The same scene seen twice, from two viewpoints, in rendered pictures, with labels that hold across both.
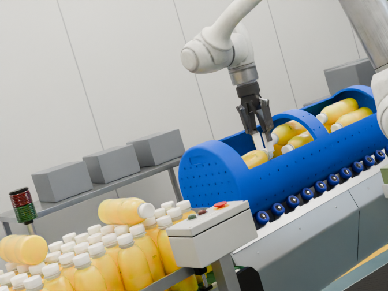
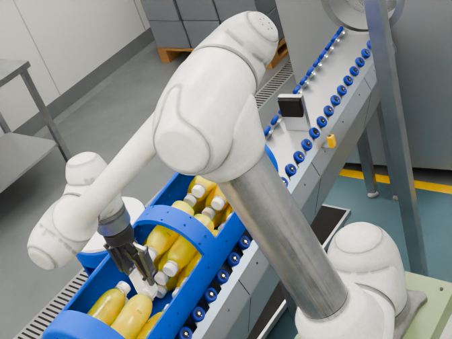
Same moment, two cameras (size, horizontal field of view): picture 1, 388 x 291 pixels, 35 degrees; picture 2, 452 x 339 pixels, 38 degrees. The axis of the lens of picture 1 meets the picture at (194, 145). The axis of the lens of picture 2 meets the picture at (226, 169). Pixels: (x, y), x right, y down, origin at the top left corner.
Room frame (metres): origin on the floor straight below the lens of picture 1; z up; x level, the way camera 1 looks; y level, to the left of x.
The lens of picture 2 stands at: (0.63, -0.25, 2.29)
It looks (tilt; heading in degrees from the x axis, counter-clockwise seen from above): 33 degrees down; 348
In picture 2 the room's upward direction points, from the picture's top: 20 degrees counter-clockwise
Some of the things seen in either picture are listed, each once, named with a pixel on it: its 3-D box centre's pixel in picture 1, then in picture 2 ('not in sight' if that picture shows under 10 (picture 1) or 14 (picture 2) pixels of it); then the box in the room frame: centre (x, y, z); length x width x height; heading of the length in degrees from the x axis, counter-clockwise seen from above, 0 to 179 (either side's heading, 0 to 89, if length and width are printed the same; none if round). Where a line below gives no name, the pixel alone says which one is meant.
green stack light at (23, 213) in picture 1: (25, 212); not in sight; (1.89, 0.56, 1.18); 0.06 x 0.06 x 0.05
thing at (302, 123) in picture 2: not in sight; (293, 114); (2.68, -1.00, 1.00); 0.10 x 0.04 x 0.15; 39
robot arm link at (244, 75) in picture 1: (243, 75); (110, 217); (1.98, -0.22, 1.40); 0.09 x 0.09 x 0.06
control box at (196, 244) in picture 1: (212, 232); not in sight; (1.49, 0.02, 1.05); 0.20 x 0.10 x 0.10; 129
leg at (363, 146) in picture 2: not in sight; (364, 149); (3.17, -1.50, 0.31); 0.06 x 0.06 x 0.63; 39
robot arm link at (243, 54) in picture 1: (232, 43); (90, 187); (1.97, -0.21, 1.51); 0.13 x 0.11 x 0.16; 136
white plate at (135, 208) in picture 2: not in sight; (106, 223); (2.52, -0.19, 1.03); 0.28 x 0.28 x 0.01
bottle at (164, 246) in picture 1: (175, 258); not in sight; (1.56, 0.13, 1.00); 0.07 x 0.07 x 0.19
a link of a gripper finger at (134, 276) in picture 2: (258, 143); (137, 281); (2.00, -0.21, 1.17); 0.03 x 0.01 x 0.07; 129
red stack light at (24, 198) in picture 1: (21, 198); not in sight; (1.89, 0.56, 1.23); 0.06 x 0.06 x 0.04
